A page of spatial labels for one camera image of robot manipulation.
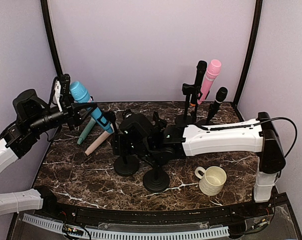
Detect black stand of tall microphone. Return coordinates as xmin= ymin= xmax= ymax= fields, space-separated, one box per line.
xmin=182 ymin=83 xmax=202 ymax=124

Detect black left corner post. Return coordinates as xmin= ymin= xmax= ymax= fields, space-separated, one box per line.
xmin=40 ymin=0 xmax=63 ymax=76

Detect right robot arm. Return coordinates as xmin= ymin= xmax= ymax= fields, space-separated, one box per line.
xmin=112 ymin=110 xmax=287 ymax=217

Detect black stand of pink microphone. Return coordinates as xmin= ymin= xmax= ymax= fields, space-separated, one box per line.
xmin=175 ymin=111 xmax=194 ymax=126

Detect black corner post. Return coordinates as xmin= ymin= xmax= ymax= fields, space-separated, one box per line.
xmin=232 ymin=0 xmax=263 ymax=108
xmin=40 ymin=0 xmax=63 ymax=76

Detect beige microphone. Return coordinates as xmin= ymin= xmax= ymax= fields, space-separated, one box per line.
xmin=84 ymin=131 xmax=111 ymax=156

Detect tall black microphone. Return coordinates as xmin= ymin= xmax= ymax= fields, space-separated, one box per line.
xmin=189 ymin=60 xmax=208 ymax=107

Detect black stand of green microphone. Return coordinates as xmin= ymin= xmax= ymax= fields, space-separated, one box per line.
xmin=143 ymin=156 xmax=170 ymax=193

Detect black right corner post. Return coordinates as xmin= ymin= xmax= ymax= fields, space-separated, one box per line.
xmin=232 ymin=0 xmax=263 ymax=108

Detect pink microphone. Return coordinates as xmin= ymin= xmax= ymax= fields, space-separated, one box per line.
xmin=197 ymin=59 xmax=222 ymax=104

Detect black stand of blue microphone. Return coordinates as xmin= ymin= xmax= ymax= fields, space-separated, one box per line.
xmin=105 ymin=111 xmax=139 ymax=177

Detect mint green microphone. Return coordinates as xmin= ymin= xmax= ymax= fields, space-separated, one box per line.
xmin=77 ymin=118 xmax=96 ymax=145

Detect blue microphone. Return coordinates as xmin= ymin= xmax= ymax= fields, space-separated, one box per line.
xmin=69 ymin=80 xmax=114 ymax=135

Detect black stand of beige microphone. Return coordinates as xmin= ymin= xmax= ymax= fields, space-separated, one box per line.
xmin=153 ymin=111 xmax=167 ymax=131

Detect small black microphone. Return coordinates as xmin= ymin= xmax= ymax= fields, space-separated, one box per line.
xmin=206 ymin=87 xmax=228 ymax=124

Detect cream ribbed mug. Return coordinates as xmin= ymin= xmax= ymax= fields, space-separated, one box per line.
xmin=195 ymin=166 xmax=227 ymax=197

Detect black front rail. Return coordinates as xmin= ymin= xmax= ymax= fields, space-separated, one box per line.
xmin=35 ymin=202 xmax=274 ymax=226

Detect black stand of small microphone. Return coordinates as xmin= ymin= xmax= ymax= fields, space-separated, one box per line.
xmin=197 ymin=103 xmax=216 ymax=126

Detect white cable duct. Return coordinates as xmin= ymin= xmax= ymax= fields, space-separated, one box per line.
xmin=22 ymin=213 xmax=229 ymax=240

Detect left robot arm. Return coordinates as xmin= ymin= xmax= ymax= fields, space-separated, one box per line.
xmin=0 ymin=89 xmax=97 ymax=218

